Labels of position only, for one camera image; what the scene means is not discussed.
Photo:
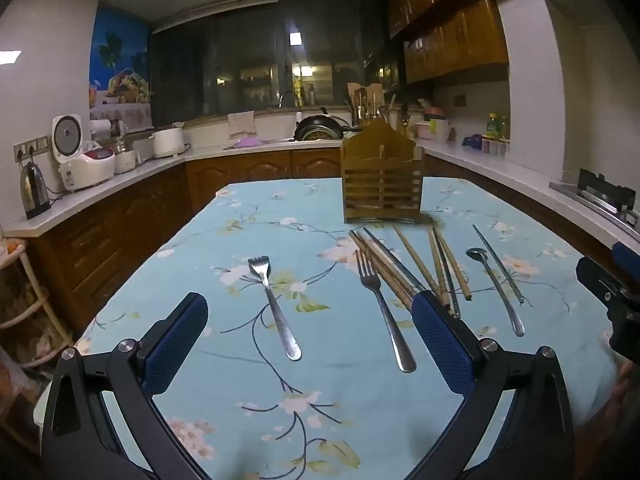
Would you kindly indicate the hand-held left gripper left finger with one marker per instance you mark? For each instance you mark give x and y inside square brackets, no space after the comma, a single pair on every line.
[182,340]

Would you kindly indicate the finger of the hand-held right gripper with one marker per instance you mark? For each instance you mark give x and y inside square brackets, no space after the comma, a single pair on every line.
[627,256]

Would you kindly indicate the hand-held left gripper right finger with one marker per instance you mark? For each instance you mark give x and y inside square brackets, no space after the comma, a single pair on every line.
[440,340]

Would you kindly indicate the steel fork with long tines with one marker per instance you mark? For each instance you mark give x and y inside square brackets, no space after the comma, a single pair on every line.
[387,320]

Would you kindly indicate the metal chopstick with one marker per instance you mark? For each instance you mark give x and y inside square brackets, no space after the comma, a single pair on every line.
[497,262]
[447,280]
[395,260]

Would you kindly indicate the steel spoon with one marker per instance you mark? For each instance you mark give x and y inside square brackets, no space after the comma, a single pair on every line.
[500,295]

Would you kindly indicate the wooden slatted utensil holder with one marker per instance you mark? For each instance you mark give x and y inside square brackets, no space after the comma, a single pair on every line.
[382,180]

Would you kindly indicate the person's right hand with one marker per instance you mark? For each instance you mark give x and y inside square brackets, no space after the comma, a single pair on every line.
[627,385]

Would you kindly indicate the gas stove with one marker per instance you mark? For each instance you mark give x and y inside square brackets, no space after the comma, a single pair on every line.
[600,195]

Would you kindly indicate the steel fork with flat tines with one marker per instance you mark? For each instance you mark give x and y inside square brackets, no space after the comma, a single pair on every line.
[280,320]

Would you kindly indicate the wooden base cabinets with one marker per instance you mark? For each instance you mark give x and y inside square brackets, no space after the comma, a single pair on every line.
[150,210]

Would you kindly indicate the blue floral tablecloth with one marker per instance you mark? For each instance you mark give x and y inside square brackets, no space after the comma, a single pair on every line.
[300,410]

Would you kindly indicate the white shelf rack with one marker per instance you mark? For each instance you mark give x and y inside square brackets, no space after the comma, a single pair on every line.
[30,300]

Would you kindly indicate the white seasoning containers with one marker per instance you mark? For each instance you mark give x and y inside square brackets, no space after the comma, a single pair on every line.
[495,146]

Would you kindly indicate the yellow bottle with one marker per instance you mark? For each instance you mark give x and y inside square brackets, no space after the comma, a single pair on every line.
[496,127]

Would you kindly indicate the small white pot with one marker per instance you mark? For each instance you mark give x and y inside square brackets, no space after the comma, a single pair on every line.
[126,161]

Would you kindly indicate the blue small container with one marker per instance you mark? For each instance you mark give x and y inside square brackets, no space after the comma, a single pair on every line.
[472,141]

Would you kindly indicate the white electric cooker pot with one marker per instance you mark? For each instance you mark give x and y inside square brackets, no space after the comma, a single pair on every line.
[167,142]

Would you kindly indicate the white rice cooker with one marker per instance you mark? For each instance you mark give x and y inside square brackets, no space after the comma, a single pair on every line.
[85,165]

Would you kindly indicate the purple cloth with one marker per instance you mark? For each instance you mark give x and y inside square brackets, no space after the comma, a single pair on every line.
[247,142]

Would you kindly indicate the steel electric kettle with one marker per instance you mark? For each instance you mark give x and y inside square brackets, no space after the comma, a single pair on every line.
[34,190]

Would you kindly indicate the pink plastic basin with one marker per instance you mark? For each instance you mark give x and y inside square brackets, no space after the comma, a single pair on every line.
[432,125]

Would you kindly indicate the beige hanging towel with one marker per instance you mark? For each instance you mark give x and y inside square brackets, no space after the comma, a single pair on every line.
[241,125]

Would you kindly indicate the black wok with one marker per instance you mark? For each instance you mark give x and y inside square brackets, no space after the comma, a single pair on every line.
[320,129]

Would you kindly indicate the countertop utensil rack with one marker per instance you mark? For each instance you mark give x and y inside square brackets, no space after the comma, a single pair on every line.
[367,102]

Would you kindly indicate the sink faucet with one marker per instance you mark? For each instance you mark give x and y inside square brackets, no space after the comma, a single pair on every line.
[289,99]

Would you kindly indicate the dark glass window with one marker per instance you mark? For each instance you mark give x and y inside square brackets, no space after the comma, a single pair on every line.
[225,60]

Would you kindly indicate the wooden upper cabinets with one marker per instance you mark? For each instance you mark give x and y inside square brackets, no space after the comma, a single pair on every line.
[460,25]

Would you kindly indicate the dark wall socket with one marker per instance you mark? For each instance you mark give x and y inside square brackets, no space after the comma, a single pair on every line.
[460,101]

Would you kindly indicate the wall socket strip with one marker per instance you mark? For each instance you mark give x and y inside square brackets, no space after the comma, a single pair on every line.
[31,147]

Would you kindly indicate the beach and fruit wall poster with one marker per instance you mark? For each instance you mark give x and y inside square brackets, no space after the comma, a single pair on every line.
[120,60]

